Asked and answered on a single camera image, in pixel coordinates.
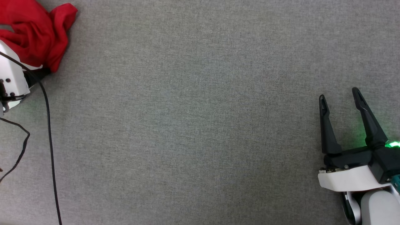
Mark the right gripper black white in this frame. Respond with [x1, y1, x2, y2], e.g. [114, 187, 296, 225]
[318, 87, 400, 192]

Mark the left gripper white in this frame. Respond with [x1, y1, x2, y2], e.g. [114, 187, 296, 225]
[0, 41, 51, 117]

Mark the red and white garment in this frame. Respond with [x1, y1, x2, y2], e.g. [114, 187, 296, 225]
[0, 0, 78, 73]

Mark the grey fabric sofa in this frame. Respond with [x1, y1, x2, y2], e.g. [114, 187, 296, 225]
[0, 0, 400, 225]

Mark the long black cable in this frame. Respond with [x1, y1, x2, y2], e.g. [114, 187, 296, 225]
[0, 52, 62, 225]

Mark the thin looped black cable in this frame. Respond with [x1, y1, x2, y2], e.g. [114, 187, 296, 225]
[0, 117, 31, 183]

